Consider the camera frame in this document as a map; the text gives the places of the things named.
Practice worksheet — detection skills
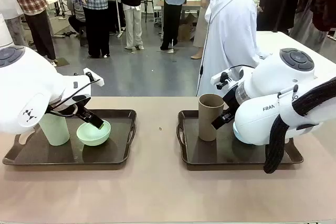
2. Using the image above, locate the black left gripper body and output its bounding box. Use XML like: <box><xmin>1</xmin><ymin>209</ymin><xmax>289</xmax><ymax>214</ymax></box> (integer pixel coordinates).
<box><xmin>71</xmin><ymin>94</ymin><xmax>92</xmax><ymax>119</ymax></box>

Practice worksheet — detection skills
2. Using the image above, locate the white side table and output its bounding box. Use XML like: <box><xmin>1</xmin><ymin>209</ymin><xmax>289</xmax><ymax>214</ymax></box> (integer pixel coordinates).
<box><xmin>256</xmin><ymin>31</ymin><xmax>336</xmax><ymax>65</ymax></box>

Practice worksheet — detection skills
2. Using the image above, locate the person in white hoodie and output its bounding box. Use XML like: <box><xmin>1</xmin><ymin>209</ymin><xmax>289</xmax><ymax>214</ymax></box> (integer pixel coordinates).
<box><xmin>195</xmin><ymin>0</ymin><xmax>272</xmax><ymax>98</ymax></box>

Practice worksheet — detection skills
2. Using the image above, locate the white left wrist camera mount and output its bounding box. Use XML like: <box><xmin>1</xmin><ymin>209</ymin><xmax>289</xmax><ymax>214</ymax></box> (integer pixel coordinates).
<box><xmin>83</xmin><ymin>68</ymin><xmax>105</xmax><ymax>87</ymax></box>

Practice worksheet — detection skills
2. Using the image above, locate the crouching person in grey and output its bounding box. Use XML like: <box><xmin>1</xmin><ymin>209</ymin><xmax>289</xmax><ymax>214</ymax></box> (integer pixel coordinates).
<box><xmin>67</xmin><ymin>0</ymin><xmax>87</xmax><ymax>38</ymax></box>

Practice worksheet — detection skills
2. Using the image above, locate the pale green tall cup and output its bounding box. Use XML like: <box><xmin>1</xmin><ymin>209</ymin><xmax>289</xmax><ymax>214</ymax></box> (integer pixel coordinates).
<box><xmin>39</xmin><ymin>112</ymin><xmax>71</xmax><ymax>146</ymax></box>

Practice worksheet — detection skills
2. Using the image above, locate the black braided cable bundle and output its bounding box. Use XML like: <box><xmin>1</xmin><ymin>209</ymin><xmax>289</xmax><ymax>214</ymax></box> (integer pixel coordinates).
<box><xmin>263</xmin><ymin>77</ymin><xmax>336</xmax><ymax>174</ymax></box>

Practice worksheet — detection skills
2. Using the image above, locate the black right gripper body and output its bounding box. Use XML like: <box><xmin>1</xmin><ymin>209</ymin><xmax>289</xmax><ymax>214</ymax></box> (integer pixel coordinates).
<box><xmin>222</xmin><ymin>87</ymin><xmax>240</xmax><ymax>116</ymax></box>

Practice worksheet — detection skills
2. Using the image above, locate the pale green bowl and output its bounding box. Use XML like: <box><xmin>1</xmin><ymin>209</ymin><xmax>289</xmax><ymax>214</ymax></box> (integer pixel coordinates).
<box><xmin>76</xmin><ymin>119</ymin><xmax>112</xmax><ymax>146</ymax></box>

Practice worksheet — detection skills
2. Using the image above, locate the brown tall cup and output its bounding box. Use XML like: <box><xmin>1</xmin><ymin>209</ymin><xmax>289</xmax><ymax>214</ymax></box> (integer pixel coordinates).
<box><xmin>198</xmin><ymin>93</ymin><xmax>225</xmax><ymax>142</ymax></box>

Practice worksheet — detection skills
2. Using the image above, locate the person in beige skirt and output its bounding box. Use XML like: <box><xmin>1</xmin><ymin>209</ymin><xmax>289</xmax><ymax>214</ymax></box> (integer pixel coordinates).
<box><xmin>191</xmin><ymin>0</ymin><xmax>213</xmax><ymax>60</ymax></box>

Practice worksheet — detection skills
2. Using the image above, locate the light blue round plate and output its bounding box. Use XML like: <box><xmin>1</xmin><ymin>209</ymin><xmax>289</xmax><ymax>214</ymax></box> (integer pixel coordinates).
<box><xmin>232</xmin><ymin>123</ymin><xmax>246</xmax><ymax>142</ymax></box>

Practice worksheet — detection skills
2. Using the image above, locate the open cardboard box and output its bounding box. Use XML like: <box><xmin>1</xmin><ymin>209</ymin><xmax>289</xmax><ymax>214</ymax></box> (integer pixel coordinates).
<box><xmin>177</xmin><ymin>13</ymin><xmax>197</xmax><ymax>42</ymax></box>

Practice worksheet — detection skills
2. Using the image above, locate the thin black camera cable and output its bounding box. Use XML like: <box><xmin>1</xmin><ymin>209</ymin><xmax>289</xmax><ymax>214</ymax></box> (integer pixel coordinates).
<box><xmin>48</xmin><ymin>78</ymin><xmax>101</xmax><ymax>118</ymax></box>

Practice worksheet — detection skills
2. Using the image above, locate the thin black neck cord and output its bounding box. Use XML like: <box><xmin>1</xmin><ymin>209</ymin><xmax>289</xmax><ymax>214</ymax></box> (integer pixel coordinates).
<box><xmin>199</xmin><ymin>0</ymin><xmax>235</xmax><ymax>83</ymax></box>

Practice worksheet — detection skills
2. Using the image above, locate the dark brown handled tray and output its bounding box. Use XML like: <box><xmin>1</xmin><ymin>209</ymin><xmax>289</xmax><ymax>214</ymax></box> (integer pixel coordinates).
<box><xmin>176</xmin><ymin>110</ymin><xmax>305</xmax><ymax>166</ymax></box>
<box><xmin>2</xmin><ymin>109</ymin><xmax>138</xmax><ymax>166</ymax></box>

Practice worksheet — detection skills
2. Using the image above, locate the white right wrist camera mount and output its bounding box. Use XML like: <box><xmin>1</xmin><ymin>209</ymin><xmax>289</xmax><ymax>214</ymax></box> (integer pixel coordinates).
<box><xmin>211</xmin><ymin>70</ymin><xmax>238</xmax><ymax>90</ymax></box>

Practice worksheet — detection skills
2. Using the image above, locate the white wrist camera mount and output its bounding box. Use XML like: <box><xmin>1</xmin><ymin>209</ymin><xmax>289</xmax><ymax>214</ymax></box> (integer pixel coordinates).
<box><xmin>83</xmin><ymin>68</ymin><xmax>105</xmax><ymax>87</ymax></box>
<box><xmin>211</xmin><ymin>70</ymin><xmax>238</xmax><ymax>90</ymax></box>

